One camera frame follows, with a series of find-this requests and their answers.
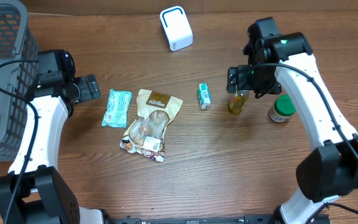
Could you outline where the yellow liquid bottle silver cap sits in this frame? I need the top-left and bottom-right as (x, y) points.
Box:
(229, 90), (249, 115)

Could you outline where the green lid white jar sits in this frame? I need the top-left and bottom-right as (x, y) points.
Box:
(268, 95), (296, 123)

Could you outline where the teal wet wipes pack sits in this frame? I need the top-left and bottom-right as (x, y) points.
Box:
(101, 89), (132, 128)

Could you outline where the small green white carton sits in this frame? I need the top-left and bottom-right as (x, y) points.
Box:
(197, 83), (211, 110)

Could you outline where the brown snack pouch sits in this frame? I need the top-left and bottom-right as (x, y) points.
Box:
(120, 89), (183, 162)

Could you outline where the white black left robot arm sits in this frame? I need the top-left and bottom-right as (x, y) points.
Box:
(0, 72), (108, 224)

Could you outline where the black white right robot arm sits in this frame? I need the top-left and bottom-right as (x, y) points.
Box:
(227, 32), (358, 223)

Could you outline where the grey plastic mesh basket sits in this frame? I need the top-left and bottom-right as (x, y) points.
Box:
(0, 0), (40, 161)

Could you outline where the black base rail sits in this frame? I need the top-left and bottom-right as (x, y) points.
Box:
(104, 213), (332, 224)

